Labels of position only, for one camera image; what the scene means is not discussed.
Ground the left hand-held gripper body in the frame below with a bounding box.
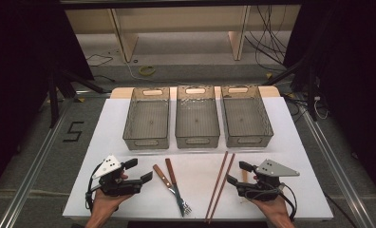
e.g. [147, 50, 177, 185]
[91, 154, 144, 198]

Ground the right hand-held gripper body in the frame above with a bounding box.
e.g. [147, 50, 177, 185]
[235, 159, 301, 202]

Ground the wooden-handled metal fork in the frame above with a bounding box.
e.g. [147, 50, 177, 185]
[152, 163, 193, 215]

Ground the wooden-handled metal knife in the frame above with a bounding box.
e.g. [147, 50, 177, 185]
[164, 158, 186, 219]

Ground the translucent grey plastic bin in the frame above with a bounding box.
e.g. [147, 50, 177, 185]
[122, 86, 172, 151]
[220, 84, 275, 149]
[175, 85, 221, 150]

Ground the person's right hand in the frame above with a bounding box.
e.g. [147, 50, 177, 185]
[252, 174, 292, 222]

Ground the person's left hand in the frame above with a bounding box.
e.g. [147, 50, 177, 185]
[91, 170, 133, 218]

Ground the white table cover sheet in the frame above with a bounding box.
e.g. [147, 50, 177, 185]
[62, 96, 334, 221]

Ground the yellow tape roll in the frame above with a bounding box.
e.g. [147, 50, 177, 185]
[138, 65, 157, 77]

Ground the black tripod stand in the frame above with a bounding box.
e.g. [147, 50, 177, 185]
[47, 66, 105, 129]

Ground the black metal stand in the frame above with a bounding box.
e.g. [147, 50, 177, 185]
[264, 53, 319, 122]

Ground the black curtain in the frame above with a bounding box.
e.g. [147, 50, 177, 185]
[0, 0, 95, 199]
[283, 0, 376, 205]

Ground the beige wooden desk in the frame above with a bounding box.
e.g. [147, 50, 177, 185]
[64, 4, 302, 64]

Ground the left hand-held gripper cable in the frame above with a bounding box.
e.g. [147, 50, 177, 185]
[85, 161, 104, 212]

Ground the hand-held gripper cable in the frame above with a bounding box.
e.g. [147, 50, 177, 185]
[85, 161, 104, 212]
[277, 182, 299, 222]

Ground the right hand-held gripper cable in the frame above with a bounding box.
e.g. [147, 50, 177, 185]
[277, 182, 299, 222]

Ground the aluminium floor rail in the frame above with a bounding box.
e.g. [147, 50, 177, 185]
[297, 94, 376, 228]
[0, 96, 76, 228]

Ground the thin white floor cable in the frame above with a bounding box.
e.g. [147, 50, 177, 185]
[122, 56, 152, 82]

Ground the white coiled cable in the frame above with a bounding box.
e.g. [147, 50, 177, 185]
[313, 95, 330, 121]

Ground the thin black floor cable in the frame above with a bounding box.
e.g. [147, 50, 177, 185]
[85, 52, 115, 68]

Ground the black cable bundle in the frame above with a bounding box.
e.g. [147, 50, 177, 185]
[243, 4, 289, 72]

